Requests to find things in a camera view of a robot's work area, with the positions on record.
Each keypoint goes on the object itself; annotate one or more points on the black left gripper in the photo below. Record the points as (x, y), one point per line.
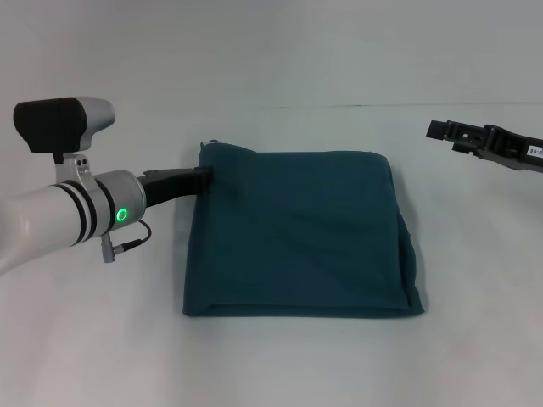
(169, 184)

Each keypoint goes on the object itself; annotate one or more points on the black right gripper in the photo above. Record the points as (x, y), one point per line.
(513, 146)

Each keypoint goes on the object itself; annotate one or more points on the teal blue shirt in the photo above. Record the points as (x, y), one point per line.
(297, 233)

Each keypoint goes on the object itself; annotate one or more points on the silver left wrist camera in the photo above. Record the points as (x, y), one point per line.
(59, 127)

